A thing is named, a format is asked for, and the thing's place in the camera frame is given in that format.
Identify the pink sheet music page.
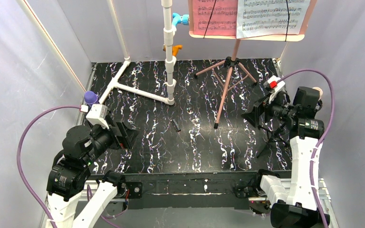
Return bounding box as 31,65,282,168
190,0,238,36

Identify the pink microphone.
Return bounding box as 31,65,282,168
313,86,323,101

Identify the blue clip on pipe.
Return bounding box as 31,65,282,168
172,12,189,26

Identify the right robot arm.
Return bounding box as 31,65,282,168
242,86,331,228

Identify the pink music stand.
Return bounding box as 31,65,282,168
188,0,317,129

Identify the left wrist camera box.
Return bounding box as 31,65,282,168
80,104,109,129

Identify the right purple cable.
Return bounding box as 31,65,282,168
277,69,335,228

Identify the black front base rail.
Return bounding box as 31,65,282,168
125,171,257,209

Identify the white sheet music page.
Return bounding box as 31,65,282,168
236,0,311,39

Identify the orange clip on pipe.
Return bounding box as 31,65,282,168
172,45,183,57

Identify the purple microphone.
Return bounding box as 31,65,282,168
84,91,99,106

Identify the white PVC pipe frame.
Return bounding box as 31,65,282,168
18,0,173,90

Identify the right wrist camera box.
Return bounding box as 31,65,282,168
263,76,285,95

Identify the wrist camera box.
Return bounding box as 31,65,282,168
263,76,285,95
80,104,109,129

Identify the black tripod mic stand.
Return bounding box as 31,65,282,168
256,123,290,158

